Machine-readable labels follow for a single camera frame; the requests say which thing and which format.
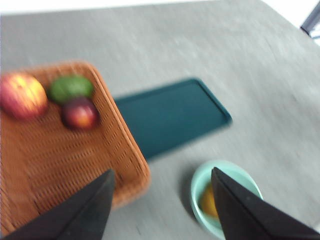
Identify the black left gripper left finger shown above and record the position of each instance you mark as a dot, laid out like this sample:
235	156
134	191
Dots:
82	217

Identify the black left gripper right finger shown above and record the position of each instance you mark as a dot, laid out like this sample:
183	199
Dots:
245	217

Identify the teal ceramic bowl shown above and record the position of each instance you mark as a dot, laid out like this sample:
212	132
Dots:
200	175

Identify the brown wicker basket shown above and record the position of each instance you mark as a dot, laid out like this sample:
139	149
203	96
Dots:
70	160

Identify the dark red apple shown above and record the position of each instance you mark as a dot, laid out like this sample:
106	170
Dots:
80	113

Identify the dark teal rectangular tray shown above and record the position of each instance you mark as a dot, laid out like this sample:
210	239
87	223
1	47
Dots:
172	115

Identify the green fruit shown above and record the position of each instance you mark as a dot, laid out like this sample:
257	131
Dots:
71	87

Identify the red and yellow apple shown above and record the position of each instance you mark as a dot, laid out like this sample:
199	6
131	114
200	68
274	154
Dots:
22	96

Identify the grey metal frame post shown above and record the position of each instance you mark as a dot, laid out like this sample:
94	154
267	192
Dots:
311	21

